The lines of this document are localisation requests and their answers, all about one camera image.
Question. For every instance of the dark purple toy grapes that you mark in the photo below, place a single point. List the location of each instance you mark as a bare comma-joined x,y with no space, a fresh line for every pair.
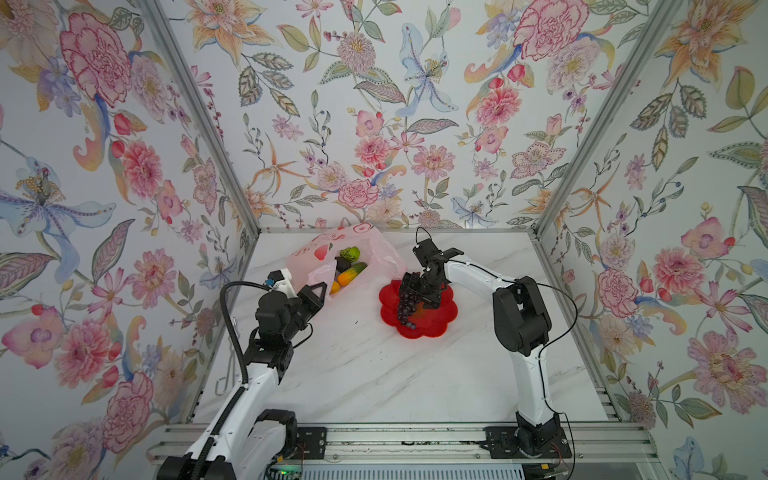
409,299

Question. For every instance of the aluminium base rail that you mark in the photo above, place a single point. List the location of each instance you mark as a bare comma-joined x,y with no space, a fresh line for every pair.
594,442

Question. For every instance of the aluminium corner post left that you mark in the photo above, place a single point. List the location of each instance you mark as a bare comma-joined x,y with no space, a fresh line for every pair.
164,36

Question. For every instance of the dark toy avocado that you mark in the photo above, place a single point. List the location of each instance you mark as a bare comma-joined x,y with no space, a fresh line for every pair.
342,264

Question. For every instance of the red yellow toy peach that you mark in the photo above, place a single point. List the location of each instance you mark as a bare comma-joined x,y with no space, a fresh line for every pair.
423,314

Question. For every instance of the red flower-shaped plastic plate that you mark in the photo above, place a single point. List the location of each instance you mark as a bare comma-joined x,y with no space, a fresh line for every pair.
431,323

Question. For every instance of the aluminium corner post right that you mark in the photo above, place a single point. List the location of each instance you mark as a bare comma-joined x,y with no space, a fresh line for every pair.
658,21

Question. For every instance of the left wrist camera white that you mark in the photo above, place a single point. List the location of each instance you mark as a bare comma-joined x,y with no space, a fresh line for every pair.
281,280

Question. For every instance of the pink plastic bag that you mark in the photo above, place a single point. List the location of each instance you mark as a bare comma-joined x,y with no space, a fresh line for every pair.
315,261

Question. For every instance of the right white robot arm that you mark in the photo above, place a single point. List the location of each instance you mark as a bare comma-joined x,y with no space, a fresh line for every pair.
521,324

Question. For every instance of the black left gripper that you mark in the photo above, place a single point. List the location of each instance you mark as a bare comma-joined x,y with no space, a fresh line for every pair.
305,297

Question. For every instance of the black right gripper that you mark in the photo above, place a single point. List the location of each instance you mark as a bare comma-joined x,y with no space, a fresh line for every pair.
409,283

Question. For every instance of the aluminium corner post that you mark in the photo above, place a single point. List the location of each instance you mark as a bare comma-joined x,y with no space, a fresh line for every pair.
658,21
164,36

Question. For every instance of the green orange toy papaya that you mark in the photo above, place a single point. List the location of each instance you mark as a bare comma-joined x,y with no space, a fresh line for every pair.
347,276

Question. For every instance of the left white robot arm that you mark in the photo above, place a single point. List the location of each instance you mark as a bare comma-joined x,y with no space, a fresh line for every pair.
246,440

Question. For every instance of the green toy melon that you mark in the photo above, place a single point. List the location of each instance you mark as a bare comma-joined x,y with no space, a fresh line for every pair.
351,254

